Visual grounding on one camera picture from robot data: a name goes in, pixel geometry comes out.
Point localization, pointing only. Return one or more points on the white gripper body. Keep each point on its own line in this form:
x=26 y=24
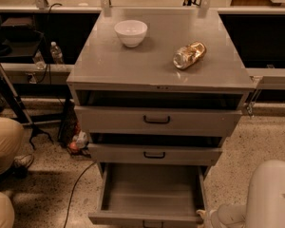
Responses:
x=218 y=218

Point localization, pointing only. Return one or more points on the grey bottom drawer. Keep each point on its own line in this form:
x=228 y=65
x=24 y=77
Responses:
x=150 y=196

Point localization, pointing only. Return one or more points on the grey drawer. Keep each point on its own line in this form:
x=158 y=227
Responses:
x=157 y=121
x=150 y=154
x=150 y=196

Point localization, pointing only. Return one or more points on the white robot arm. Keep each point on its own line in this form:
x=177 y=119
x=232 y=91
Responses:
x=265 y=204

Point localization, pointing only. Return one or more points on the grey metal drawer cabinet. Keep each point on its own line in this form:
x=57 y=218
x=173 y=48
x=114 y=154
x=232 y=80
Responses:
x=110 y=74

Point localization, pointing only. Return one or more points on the grey middle drawer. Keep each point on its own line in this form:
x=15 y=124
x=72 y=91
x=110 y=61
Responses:
x=150 y=154

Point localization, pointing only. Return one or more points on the grey top drawer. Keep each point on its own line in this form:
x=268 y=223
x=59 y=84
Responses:
x=157 y=121

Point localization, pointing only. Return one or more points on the red white items pile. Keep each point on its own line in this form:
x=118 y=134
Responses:
x=78 y=143

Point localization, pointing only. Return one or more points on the grey sneaker shoe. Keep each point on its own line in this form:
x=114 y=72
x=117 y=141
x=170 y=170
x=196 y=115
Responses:
x=23 y=161

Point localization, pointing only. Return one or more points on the white ceramic bowl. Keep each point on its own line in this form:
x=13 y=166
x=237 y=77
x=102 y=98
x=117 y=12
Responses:
x=131 y=32

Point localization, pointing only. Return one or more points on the person's beige knee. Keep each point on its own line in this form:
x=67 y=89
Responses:
x=6 y=212

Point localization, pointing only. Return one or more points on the clear plastic water bottle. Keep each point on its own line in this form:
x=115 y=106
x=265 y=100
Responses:
x=56 y=54

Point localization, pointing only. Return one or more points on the black tripod stand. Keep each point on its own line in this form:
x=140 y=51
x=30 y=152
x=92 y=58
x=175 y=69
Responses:
x=15 y=102

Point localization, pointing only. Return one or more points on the black side table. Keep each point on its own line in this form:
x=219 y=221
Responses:
x=19 y=39

